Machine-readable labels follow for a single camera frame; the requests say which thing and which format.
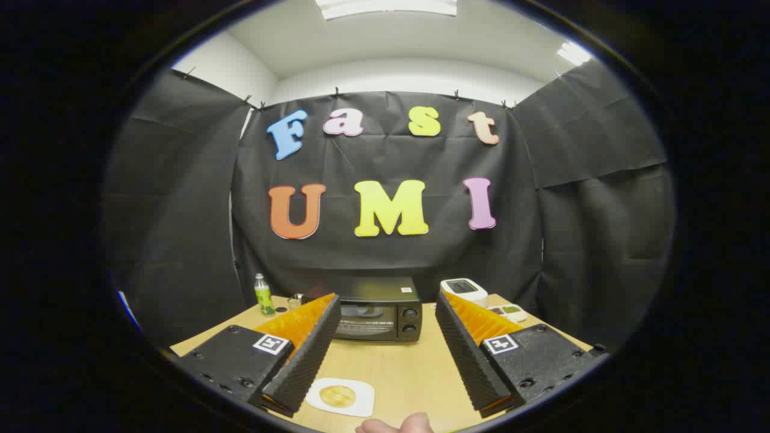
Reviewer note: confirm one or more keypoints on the white pop-up toaster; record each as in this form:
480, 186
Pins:
466, 291

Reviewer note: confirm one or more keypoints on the black toaster oven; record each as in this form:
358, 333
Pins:
379, 319

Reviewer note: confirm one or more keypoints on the small ceiling light panel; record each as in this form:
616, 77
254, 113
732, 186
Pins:
574, 53

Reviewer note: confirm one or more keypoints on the white divided snack dish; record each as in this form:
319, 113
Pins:
511, 311

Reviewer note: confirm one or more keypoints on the green label plastic bottle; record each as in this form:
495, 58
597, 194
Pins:
264, 297

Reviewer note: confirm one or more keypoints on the white rectangular plate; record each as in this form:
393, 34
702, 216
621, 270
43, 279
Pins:
364, 400

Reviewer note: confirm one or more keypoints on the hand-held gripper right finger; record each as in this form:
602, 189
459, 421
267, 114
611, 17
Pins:
469, 361

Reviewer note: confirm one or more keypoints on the long ceiling light panel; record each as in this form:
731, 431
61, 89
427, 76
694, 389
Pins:
385, 6

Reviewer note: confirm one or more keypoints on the black backdrop cloth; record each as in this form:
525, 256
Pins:
385, 258

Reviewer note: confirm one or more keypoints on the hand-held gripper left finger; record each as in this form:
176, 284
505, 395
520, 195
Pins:
307, 361

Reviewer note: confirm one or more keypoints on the round golden bread bun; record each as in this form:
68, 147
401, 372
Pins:
337, 396

